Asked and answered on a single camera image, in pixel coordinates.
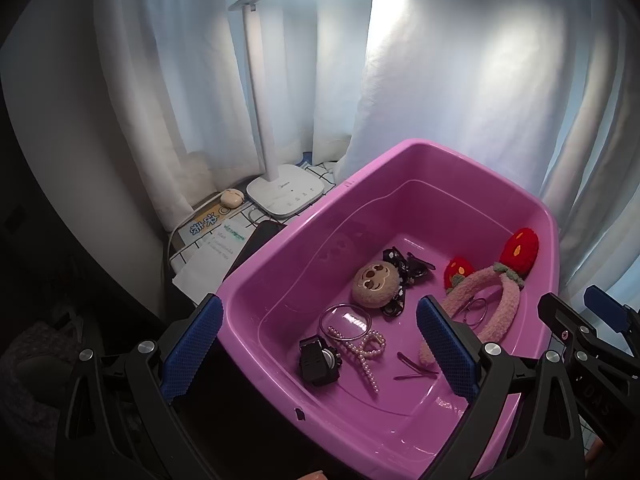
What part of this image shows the pearl hair clip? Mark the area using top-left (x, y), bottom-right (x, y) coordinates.
top-left (327, 326), bottom-right (387, 395)

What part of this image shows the beige plush sloth charm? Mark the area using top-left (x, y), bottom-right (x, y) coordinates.
top-left (351, 261), bottom-right (402, 308)

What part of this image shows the black bow hair clip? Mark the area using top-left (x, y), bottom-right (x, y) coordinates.
top-left (382, 247), bottom-right (436, 317)

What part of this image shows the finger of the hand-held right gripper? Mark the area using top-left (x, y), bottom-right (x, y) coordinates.
top-left (537, 291), bottom-right (594, 357)
top-left (584, 284), bottom-right (640, 334)

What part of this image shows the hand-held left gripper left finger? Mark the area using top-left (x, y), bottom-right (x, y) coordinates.
top-left (54, 292), bottom-right (224, 480)

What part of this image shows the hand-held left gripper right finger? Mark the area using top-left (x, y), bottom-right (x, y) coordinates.
top-left (416, 295), bottom-right (586, 480)

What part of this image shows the pink fuzzy strawberry headband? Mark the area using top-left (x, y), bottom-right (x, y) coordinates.
top-left (417, 227), bottom-right (541, 366)

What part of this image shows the white paper sheet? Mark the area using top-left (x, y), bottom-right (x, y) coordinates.
top-left (172, 220), bottom-right (251, 306)

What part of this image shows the dark grey cloth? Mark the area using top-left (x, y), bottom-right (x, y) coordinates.
top-left (0, 320), bottom-right (86, 461)

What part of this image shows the white sheer curtain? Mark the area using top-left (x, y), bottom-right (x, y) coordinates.
top-left (95, 0), bottom-right (640, 291)

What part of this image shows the blue printed booklet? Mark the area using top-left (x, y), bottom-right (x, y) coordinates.
top-left (181, 205), bottom-right (236, 248)

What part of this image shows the pink plastic basin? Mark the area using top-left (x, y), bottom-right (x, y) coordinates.
top-left (216, 139), bottom-right (560, 480)

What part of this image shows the large silver bangle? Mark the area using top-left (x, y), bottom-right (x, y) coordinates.
top-left (319, 304), bottom-right (373, 342)

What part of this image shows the thin snap hair clip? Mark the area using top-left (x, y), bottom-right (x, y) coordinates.
top-left (393, 351), bottom-right (440, 381)

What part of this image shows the black digital wrist watch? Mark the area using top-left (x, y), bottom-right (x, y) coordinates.
top-left (299, 335), bottom-right (343, 387)

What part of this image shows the white desk lamp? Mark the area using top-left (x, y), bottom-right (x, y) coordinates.
top-left (227, 0), bottom-right (376, 221)

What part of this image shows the small silver hoop ring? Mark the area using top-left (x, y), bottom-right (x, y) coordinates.
top-left (461, 297), bottom-right (490, 326)

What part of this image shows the black phone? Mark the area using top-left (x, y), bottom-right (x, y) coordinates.
top-left (227, 220), bottom-right (286, 281)

